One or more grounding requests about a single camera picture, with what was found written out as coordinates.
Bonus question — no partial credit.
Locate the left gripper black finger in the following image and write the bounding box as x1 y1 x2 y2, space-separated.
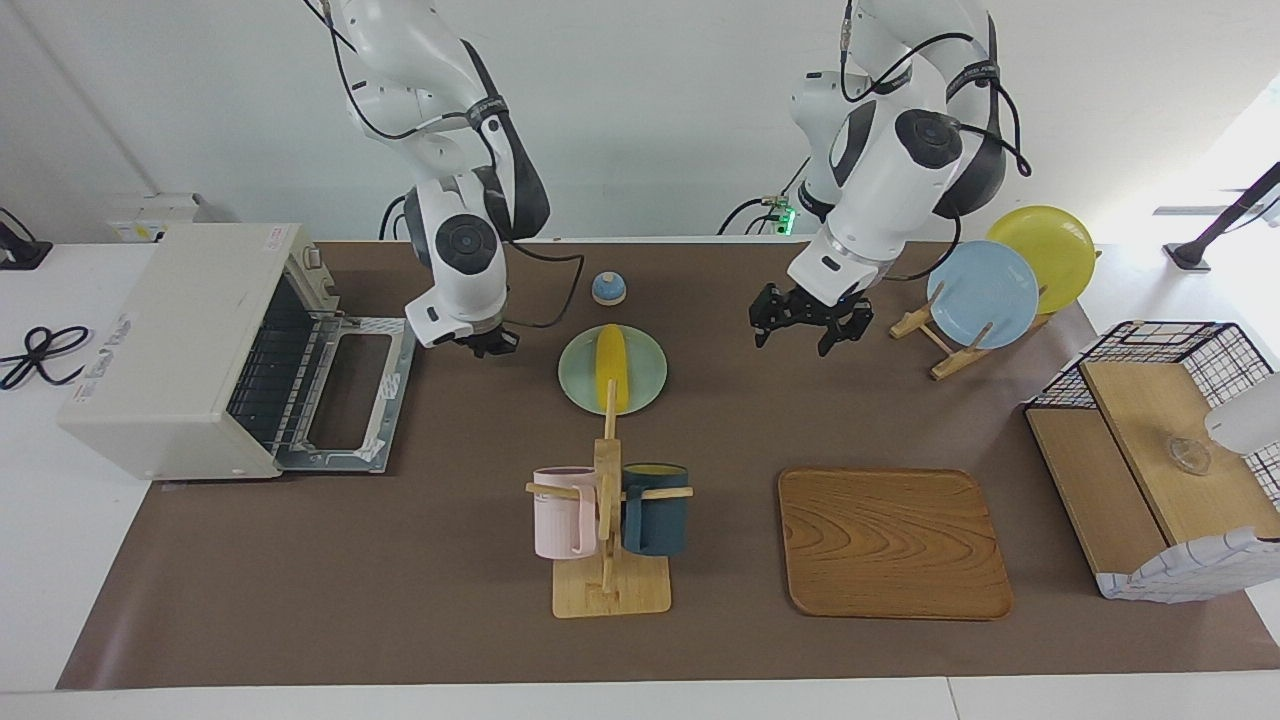
817 305 874 359
750 300 787 350

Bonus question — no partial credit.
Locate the pale green plate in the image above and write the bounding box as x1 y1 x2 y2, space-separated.
557 324 669 417

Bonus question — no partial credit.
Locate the toaster oven glass door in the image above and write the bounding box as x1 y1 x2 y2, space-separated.
275 315 417 475

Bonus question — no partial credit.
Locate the yellow corn cob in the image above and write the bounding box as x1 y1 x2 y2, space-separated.
596 324 631 414

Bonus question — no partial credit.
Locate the beige toaster oven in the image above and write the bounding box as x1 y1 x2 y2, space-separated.
57 222 417 481

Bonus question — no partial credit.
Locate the wooden plate rack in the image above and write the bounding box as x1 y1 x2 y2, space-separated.
890 250 1101 381

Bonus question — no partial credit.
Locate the light blue plate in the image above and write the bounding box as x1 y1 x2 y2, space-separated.
926 240 1041 351

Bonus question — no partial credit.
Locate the pink mug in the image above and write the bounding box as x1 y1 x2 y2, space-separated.
532 466 599 560

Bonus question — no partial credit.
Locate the wooden serving tray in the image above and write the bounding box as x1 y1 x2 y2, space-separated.
778 467 1014 622

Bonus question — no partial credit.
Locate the yellow plate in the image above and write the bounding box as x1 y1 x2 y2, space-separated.
986 205 1098 316

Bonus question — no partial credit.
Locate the dark blue mug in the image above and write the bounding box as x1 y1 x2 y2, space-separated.
621 462 691 557

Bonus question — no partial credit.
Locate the brown table mat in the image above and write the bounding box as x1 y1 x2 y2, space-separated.
55 240 1280 691

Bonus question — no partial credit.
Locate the wooden mug tree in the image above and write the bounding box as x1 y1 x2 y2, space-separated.
525 378 695 619

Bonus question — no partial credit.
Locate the small clear glass dish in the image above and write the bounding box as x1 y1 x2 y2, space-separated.
1168 435 1213 476

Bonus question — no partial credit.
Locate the white checkered cloth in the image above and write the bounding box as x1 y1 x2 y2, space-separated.
1095 527 1280 604

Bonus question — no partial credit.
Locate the white rounded device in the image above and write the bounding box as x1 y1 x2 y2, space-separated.
1204 372 1280 457

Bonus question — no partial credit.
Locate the black desk clamp base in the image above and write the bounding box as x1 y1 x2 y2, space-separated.
0 207 53 271

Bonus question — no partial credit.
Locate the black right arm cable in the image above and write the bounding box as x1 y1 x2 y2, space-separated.
320 0 587 331

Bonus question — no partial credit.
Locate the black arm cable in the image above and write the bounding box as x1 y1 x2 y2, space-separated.
840 30 1032 283
320 0 587 331

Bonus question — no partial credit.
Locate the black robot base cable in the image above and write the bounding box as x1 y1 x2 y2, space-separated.
718 155 813 237

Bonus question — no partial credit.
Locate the metal oven wire rack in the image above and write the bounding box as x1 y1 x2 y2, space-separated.
228 308 347 453

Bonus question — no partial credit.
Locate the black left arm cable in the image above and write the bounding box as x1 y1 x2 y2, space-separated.
840 30 1032 283

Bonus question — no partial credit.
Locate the wooden shelf with wire basket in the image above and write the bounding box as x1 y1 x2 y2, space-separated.
1024 320 1280 603

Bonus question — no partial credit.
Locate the white wall socket box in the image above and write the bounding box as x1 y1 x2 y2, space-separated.
108 193 216 244

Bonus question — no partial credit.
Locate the coiled black cable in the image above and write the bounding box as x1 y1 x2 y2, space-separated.
0 325 91 391

